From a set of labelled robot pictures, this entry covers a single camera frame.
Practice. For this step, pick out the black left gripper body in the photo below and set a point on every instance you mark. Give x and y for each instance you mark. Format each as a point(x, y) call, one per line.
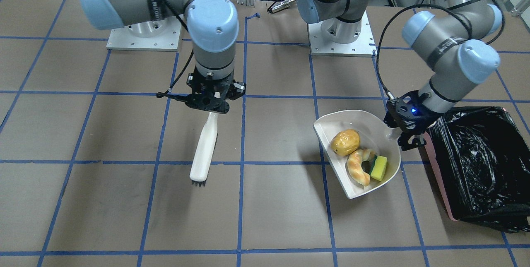
point(426, 121)

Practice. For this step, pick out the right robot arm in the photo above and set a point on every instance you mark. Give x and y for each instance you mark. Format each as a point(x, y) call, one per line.
point(213, 27)

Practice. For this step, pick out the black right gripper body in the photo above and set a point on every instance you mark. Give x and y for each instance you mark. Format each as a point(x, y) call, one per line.
point(239, 88)

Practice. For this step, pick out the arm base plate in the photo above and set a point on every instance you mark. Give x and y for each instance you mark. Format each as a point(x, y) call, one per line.
point(333, 37)
point(161, 35)

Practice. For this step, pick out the yellow toy potato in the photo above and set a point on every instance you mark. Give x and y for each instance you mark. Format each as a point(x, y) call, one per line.
point(345, 142)

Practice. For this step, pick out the white plastic dustpan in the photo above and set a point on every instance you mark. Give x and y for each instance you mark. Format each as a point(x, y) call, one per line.
point(374, 134)

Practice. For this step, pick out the yellow green sponge piece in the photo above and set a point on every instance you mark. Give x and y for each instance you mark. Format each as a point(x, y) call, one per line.
point(378, 167)

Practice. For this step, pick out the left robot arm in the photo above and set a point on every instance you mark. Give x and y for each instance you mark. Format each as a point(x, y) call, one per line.
point(452, 46)

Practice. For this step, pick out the toy croissant bread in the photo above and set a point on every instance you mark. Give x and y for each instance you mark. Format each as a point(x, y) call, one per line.
point(355, 165)

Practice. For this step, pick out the white hand brush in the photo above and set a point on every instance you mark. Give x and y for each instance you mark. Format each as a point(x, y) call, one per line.
point(204, 151)

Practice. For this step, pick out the pink bin with black bag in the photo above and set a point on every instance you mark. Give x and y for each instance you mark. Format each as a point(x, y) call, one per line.
point(481, 164)

